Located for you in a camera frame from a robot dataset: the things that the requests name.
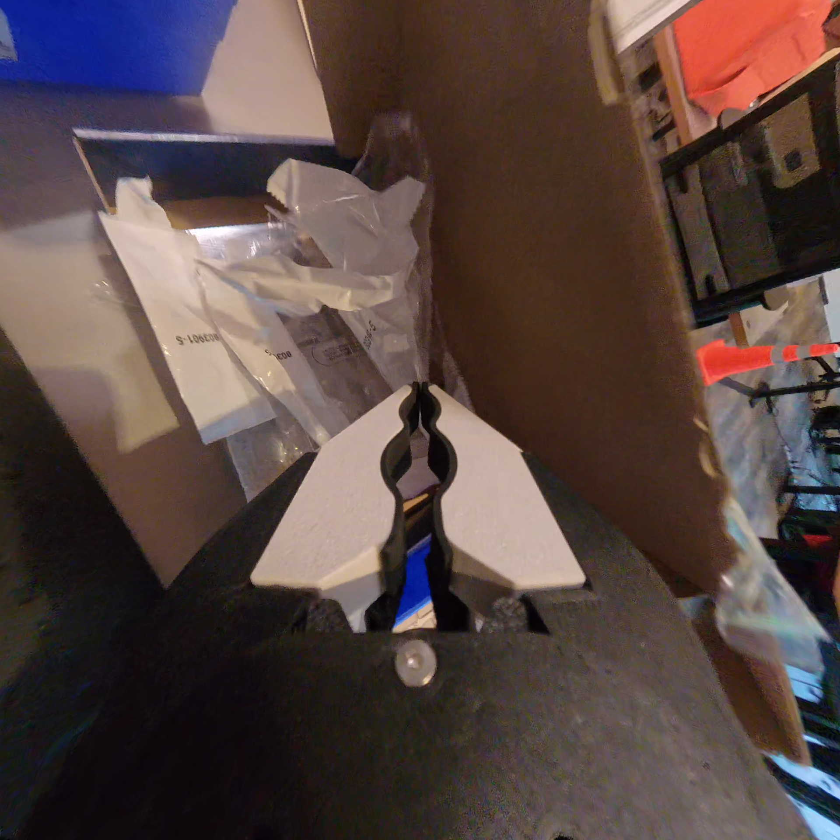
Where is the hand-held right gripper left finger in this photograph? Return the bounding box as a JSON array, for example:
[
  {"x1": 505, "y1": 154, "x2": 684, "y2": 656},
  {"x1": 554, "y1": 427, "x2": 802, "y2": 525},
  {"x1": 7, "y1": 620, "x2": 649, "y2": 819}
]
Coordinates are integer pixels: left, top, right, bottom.
[{"x1": 250, "y1": 382, "x2": 421, "y2": 634}]

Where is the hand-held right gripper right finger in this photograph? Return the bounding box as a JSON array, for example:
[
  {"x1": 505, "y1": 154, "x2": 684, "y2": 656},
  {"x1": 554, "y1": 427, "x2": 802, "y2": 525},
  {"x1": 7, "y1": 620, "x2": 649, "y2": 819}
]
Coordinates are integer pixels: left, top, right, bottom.
[{"x1": 420, "y1": 382, "x2": 588, "y2": 633}]

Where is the blue toy set box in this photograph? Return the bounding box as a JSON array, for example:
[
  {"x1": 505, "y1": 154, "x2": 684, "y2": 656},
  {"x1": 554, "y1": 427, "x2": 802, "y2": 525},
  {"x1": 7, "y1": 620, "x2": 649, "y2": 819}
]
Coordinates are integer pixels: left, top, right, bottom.
[{"x1": 0, "y1": 0, "x2": 815, "y2": 769}]

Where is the blue plastic bin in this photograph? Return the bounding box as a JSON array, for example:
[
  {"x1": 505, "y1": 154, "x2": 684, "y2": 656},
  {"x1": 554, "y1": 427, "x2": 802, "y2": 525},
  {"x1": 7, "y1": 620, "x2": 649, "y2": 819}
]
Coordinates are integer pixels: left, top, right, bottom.
[{"x1": 0, "y1": 0, "x2": 238, "y2": 97}]

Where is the pile of plastic parts bags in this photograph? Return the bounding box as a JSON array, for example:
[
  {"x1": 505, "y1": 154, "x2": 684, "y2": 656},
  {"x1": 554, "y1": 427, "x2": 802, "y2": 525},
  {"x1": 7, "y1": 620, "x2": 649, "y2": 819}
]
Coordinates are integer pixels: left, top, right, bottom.
[{"x1": 97, "y1": 157, "x2": 434, "y2": 503}]

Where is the orange cloth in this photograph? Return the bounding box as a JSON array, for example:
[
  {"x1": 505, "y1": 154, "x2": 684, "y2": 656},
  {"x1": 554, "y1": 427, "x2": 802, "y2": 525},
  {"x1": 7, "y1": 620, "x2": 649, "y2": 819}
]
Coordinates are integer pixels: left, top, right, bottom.
[{"x1": 671, "y1": 0, "x2": 836, "y2": 118}]

